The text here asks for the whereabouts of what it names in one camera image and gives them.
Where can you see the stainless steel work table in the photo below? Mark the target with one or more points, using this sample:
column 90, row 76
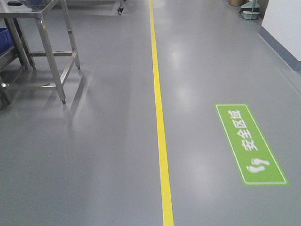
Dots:
column 60, row 62

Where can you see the left blue plastic bin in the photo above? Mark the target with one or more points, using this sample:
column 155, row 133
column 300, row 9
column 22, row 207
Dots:
column 6, row 41

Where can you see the teal dustpan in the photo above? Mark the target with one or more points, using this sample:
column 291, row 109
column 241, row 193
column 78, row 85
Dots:
column 250, row 10

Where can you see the green safety floor sign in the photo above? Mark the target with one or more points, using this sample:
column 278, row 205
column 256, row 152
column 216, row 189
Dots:
column 255, row 160

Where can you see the caster wheel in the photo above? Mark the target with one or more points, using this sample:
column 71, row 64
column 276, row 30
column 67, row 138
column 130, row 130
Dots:
column 121, row 7

